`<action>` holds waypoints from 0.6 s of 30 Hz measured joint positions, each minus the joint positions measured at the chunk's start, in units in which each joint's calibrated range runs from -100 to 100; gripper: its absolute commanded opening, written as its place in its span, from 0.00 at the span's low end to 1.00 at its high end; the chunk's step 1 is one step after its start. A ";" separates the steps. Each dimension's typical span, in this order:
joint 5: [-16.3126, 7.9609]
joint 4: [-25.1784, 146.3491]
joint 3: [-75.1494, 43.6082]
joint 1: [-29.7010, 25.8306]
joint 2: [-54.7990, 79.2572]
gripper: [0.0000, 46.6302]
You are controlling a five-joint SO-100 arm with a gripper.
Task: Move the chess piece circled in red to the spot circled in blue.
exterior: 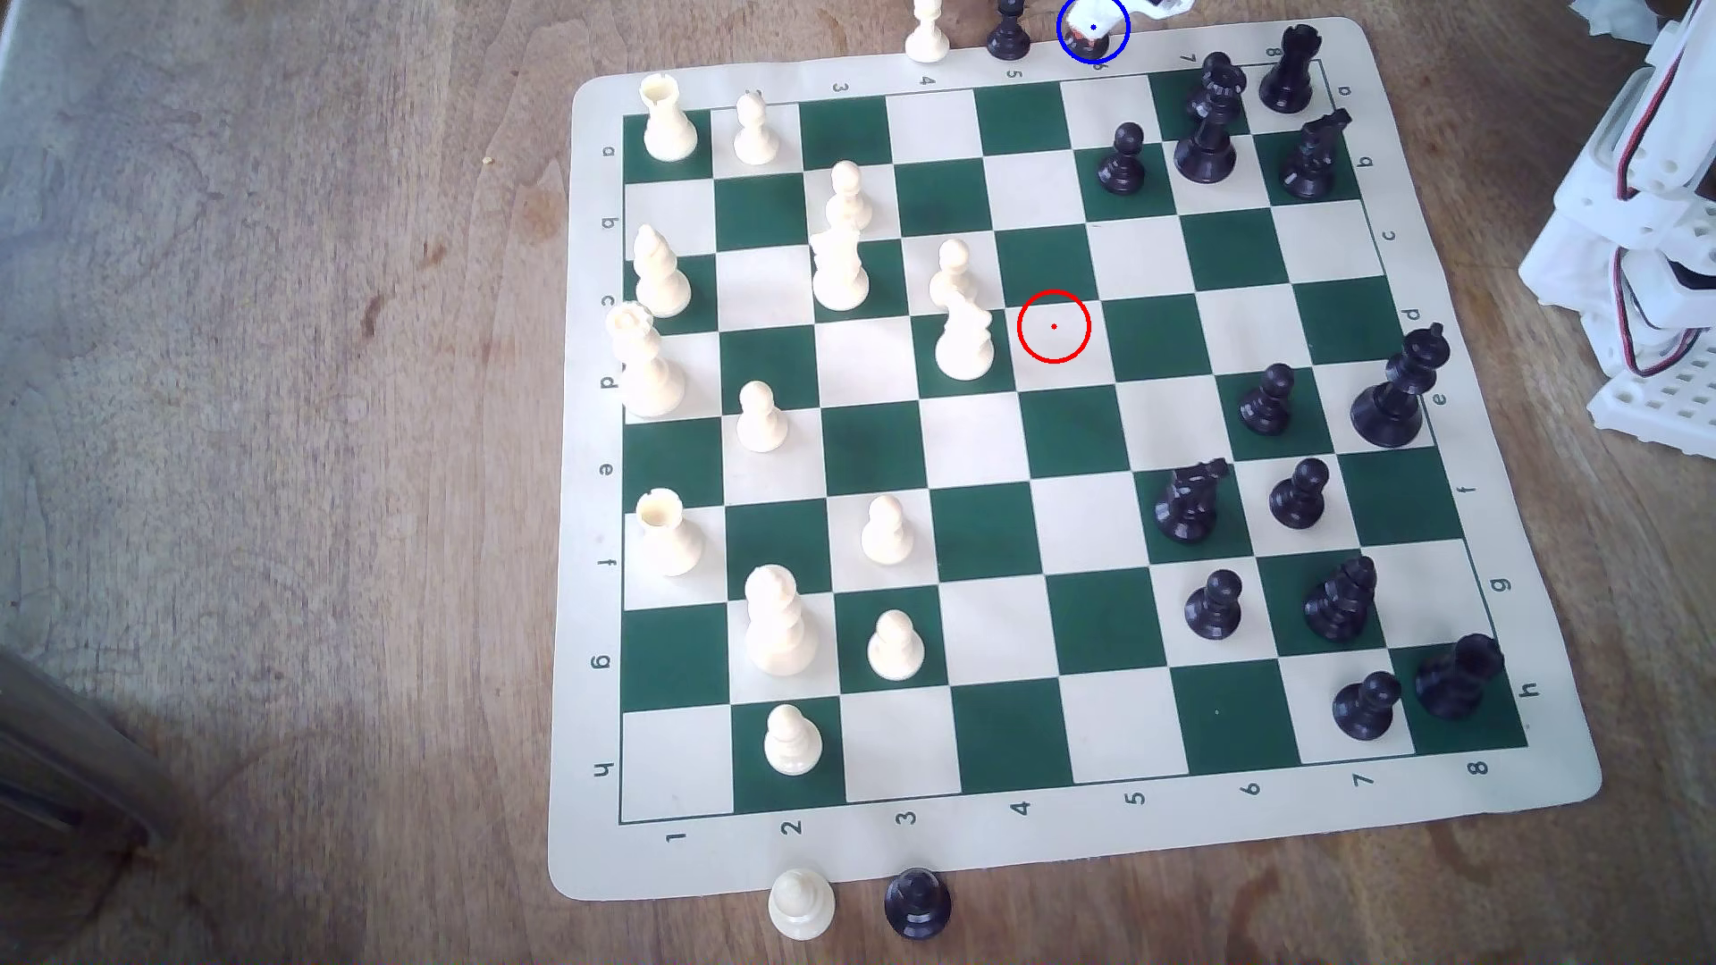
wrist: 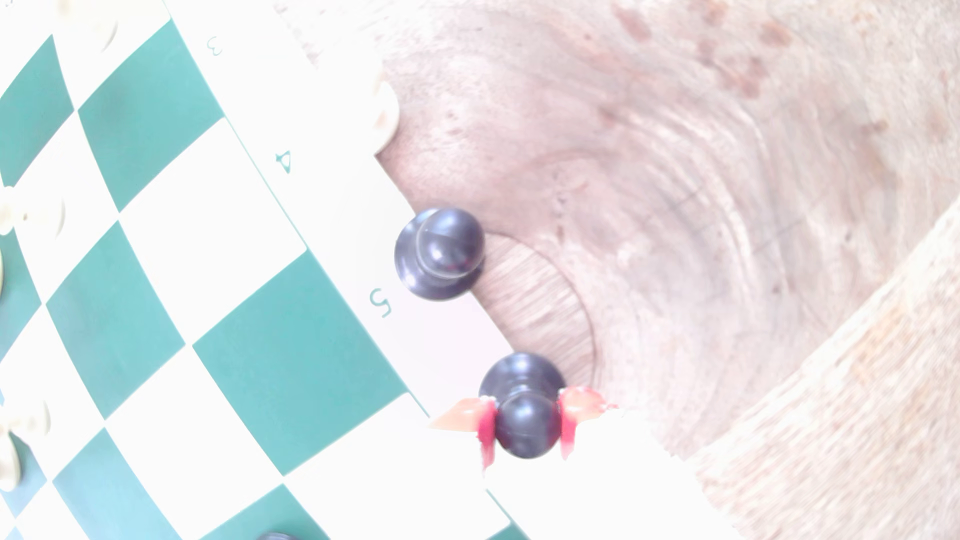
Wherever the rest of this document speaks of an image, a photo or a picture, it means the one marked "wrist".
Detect black chess pawn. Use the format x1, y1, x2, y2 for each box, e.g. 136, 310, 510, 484
394, 207, 487, 303
478, 352, 568, 460

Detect white chess piece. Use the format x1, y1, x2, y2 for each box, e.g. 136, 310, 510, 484
330, 52, 402, 156
0, 185, 67, 238
56, 0, 120, 54
0, 397, 53, 493

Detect green and white chessboard mat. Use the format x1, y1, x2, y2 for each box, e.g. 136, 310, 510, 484
0, 0, 541, 540

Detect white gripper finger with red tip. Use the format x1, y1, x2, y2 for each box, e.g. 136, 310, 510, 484
388, 396, 499, 540
557, 385, 744, 540

